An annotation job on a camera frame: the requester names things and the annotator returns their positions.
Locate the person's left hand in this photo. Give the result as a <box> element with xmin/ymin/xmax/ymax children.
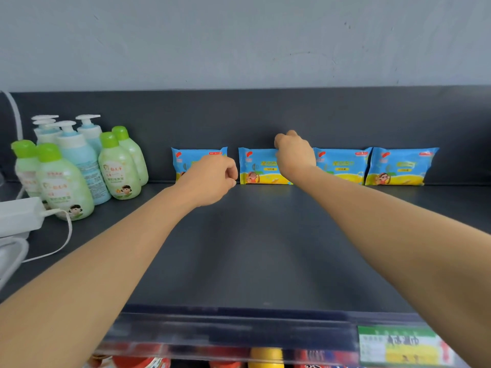
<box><xmin>174</xmin><ymin>155</ymin><xmax>239</xmax><ymax>210</ymax></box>

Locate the green yellow price tag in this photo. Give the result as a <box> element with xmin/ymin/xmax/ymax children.
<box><xmin>358</xmin><ymin>325</ymin><xmax>455</xmax><ymax>367</ymax></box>

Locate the person's right hand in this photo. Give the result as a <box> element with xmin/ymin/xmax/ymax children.
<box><xmin>273</xmin><ymin>129</ymin><xmax>318</xmax><ymax>185</ymax></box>

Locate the blue pump bottle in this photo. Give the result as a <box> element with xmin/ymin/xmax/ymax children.
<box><xmin>75</xmin><ymin>113</ymin><xmax>103</xmax><ymax>156</ymax></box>
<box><xmin>30</xmin><ymin>114</ymin><xmax>60</xmax><ymax>131</ymax></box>
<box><xmin>53</xmin><ymin>120</ymin><xmax>113</xmax><ymax>206</ymax></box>
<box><xmin>32</xmin><ymin>119</ymin><xmax>64</xmax><ymax>146</ymax></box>

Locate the thin white adapter cable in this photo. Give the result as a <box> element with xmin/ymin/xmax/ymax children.
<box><xmin>23</xmin><ymin>209</ymin><xmax>74</xmax><ymax>264</ymax></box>

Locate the yellow bottle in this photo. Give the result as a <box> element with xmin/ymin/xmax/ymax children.
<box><xmin>248</xmin><ymin>347</ymin><xmax>285</xmax><ymax>368</ymax></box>

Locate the person's left forearm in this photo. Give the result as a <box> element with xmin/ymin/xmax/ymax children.
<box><xmin>0</xmin><ymin>186</ymin><xmax>196</xmax><ymax>368</ymax></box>

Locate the white wall cable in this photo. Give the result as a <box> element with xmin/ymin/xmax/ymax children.
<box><xmin>0</xmin><ymin>89</ymin><xmax>25</xmax><ymax>200</ymax></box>

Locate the blue yellow wet wipes pack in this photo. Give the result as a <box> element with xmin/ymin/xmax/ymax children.
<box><xmin>171</xmin><ymin>146</ymin><xmax>229</xmax><ymax>183</ymax></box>
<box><xmin>365</xmin><ymin>147</ymin><xmax>440</xmax><ymax>187</ymax></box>
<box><xmin>237</xmin><ymin>147</ymin><xmax>294</xmax><ymax>186</ymax></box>
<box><xmin>313</xmin><ymin>147</ymin><xmax>373</xmax><ymax>186</ymax></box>

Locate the person's right forearm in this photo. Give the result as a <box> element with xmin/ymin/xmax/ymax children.
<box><xmin>289</xmin><ymin>166</ymin><xmax>491</xmax><ymax>368</ymax></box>

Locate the dark grey store shelf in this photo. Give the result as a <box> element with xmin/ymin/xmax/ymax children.
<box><xmin>0</xmin><ymin>86</ymin><xmax>491</xmax><ymax>368</ymax></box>

